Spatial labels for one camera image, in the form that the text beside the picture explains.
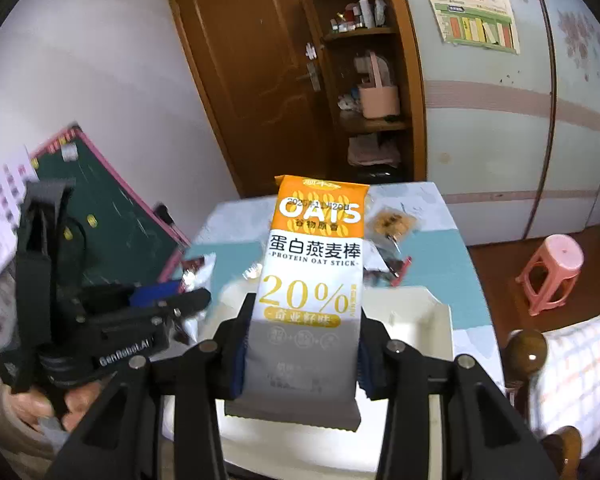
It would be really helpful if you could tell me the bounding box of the clear cookie packet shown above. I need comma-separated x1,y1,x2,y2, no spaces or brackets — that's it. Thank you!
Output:
368,207,419,243

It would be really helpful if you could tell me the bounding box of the white tray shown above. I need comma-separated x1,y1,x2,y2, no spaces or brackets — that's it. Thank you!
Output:
203,284,453,479

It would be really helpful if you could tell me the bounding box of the pink plastic stool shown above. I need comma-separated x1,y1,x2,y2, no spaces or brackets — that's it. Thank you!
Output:
515,234,584,316

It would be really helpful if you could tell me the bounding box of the dark red wrapper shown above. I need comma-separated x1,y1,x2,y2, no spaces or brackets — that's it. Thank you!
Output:
363,256,412,287

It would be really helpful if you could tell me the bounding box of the wooden bedpost knob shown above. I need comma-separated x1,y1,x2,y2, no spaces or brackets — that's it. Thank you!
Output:
502,328,548,387

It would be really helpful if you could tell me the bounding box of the green chalkboard pink frame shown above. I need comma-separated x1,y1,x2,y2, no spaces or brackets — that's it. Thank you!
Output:
30,124,188,286

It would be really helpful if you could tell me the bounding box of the folded cloth on shelf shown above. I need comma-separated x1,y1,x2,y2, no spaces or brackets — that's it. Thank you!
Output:
348,133,401,167

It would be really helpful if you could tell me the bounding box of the white patterned bed cover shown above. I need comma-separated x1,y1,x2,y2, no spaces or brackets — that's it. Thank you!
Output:
529,315,600,455

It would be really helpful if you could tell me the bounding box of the wooden shelf unit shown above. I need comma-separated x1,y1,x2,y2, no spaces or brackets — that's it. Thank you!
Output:
301,0,427,183

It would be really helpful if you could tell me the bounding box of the orange oat stick packet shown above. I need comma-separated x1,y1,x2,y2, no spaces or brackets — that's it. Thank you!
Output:
225,176,368,431

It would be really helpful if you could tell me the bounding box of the pink basket on shelf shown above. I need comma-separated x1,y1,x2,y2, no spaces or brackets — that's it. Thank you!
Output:
358,51,401,119

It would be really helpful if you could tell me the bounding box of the brown wooden door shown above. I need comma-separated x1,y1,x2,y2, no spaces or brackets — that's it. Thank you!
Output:
169,0,332,197

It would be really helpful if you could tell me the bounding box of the teal white tablecloth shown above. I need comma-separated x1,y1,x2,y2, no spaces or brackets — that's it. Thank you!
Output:
184,182,504,387

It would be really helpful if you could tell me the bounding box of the wall poster chart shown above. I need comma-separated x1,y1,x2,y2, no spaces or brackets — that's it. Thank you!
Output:
429,0,520,54

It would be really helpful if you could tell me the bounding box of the person's left hand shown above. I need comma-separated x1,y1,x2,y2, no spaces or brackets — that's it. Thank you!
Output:
7,382,102,432

